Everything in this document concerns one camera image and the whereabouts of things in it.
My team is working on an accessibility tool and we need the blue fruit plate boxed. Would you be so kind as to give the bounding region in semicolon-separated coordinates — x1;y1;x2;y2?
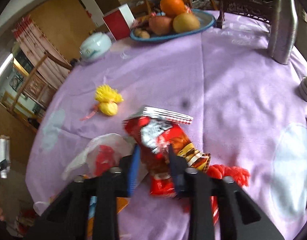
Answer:
130;9;216;43

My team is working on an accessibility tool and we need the orange paper carton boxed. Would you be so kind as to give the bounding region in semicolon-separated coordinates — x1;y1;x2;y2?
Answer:
86;194;129;239

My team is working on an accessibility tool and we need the red box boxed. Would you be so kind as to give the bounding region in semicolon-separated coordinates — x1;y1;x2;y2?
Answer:
102;4;135;41

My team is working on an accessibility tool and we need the white ceramic lidded jar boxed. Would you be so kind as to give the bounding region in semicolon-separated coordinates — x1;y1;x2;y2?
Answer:
80;32;112;62

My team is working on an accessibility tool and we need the steel thermos bottle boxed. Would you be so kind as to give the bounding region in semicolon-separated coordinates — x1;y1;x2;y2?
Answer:
268;0;298;65

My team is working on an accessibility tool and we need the pink floral curtain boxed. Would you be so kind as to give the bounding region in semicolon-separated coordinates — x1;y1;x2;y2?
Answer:
12;16;69;89

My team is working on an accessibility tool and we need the yellow pear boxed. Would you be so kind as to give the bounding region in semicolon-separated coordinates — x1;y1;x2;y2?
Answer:
173;13;200;33

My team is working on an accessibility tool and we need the yellow yarn doll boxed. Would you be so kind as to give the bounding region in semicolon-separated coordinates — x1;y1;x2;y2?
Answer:
80;85;124;121

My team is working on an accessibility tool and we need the red apple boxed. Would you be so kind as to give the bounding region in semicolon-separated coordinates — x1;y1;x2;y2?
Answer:
149;16;173;36

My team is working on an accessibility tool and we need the orange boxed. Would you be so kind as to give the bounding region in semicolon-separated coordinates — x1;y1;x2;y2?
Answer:
160;0;186;18

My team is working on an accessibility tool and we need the purple tablecloth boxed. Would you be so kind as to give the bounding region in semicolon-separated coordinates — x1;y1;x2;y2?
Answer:
25;14;307;239

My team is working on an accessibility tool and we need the white plastic wrapper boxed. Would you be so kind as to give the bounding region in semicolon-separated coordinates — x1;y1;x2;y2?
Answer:
61;133;135;181

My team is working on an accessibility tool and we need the red snack bag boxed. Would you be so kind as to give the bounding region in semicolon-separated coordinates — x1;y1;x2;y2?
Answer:
123;106;211;197

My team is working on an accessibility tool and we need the wooden armchair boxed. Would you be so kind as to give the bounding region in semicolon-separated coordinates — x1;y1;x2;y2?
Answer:
8;51;73;133

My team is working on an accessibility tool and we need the thermos lid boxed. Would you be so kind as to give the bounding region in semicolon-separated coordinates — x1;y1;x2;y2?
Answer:
298;75;307;103

